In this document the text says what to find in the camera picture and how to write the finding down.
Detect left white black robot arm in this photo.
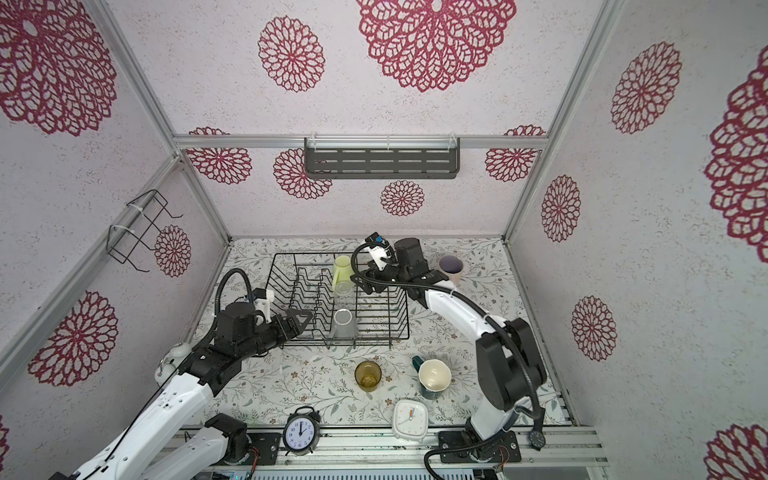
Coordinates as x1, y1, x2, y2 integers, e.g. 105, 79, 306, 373
51, 301, 314, 479

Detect left black corrugated cable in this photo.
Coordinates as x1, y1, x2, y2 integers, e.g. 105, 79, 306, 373
214, 268, 256, 313

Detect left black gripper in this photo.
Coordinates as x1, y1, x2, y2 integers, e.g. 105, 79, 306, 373
239, 307, 314, 361

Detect grey wall shelf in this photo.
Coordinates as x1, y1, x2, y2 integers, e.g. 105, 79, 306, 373
304, 137, 461, 180

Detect white square alarm clock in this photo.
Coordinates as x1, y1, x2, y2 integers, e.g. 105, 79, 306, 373
392, 399, 429, 442

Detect black wire dish rack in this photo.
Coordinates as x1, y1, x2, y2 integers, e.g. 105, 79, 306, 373
267, 251, 410, 348

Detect amber glass cup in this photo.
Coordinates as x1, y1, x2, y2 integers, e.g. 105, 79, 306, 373
354, 360, 382, 392

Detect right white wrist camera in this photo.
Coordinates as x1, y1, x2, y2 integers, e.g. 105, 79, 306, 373
365, 232, 397, 271

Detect pink iridescent mug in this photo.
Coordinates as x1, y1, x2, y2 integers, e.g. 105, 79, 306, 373
438, 255, 465, 287

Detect black wire wall basket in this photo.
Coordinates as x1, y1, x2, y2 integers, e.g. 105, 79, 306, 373
105, 189, 191, 277

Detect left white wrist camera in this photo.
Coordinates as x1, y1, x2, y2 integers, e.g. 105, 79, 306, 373
252, 288, 275, 325

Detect black round alarm clock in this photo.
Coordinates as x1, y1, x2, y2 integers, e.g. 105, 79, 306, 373
282, 405, 321, 456

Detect black corrugated cable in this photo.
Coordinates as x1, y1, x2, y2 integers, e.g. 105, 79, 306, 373
350, 241, 547, 433
214, 268, 256, 313

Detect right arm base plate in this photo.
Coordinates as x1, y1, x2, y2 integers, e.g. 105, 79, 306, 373
438, 430, 522, 464

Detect clear glass cup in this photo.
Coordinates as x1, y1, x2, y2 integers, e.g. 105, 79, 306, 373
333, 280, 356, 302

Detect dark green cream mug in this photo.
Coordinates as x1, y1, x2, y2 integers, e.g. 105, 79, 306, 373
411, 356, 452, 400

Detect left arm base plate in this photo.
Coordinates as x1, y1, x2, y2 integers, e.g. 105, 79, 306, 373
241, 432, 282, 467

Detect grey ceramic mug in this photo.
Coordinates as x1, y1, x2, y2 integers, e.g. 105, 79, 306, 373
331, 308, 358, 340

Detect white twin-bell alarm clock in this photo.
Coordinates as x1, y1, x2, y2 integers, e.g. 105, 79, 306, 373
153, 343, 192, 386

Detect right black corrugated cable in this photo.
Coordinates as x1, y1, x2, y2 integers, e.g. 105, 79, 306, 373
350, 241, 547, 433

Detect green ceramic mug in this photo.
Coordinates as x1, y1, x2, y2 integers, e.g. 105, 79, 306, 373
331, 255, 354, 291

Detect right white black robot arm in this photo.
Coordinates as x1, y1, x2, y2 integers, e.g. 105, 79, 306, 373
351, 233, 547, 450

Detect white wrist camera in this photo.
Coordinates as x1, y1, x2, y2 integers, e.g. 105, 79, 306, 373
252, 288, 275, 325
365, 232, 397, 271

